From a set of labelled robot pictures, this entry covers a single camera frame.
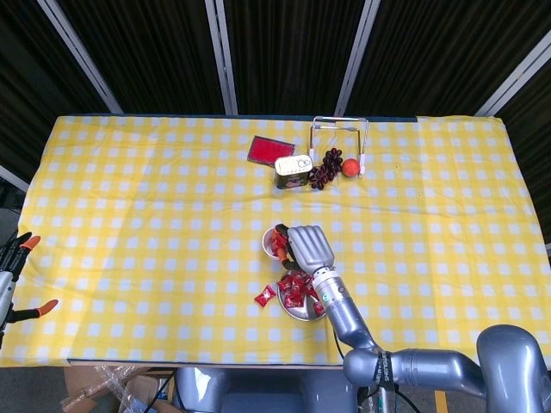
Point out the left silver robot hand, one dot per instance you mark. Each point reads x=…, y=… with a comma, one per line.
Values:
x=5, y=297

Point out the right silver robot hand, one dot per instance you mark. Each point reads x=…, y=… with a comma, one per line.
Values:
x=310, y=245

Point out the round metal plate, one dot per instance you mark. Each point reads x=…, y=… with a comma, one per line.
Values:
x=301, y=314

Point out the white paper cup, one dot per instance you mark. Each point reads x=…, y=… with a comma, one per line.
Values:
x=267, y=237

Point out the luncheon meat tin can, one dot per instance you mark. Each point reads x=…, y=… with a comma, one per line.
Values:
x=292, y=170

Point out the dark purple grape bunch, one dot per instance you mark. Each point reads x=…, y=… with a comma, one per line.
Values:
x=329, y=161

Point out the orange red round fruit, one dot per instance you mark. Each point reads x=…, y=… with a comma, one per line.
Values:
x=351, y=168

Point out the red rectangular tray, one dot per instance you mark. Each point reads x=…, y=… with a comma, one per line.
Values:
x=269, y=150

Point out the brown cardboard box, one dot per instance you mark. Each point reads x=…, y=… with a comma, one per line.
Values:
x=79, y=380

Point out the yellow white checked tablecloth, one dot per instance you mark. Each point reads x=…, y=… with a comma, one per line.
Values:
x=172, y=215

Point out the grey robot torso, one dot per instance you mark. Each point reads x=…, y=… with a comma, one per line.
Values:
x=267, y=391

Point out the black curtain panel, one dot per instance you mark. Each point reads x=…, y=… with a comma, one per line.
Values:
x=150, y=51
x=26, y=86
x=292, y=51
x=538, y=150
x=430, y=51

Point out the white partition post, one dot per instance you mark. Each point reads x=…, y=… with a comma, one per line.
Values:
x=221, y=56
x=357, y=56
x=82, y=56
x=512, y=75
x=13, y=177

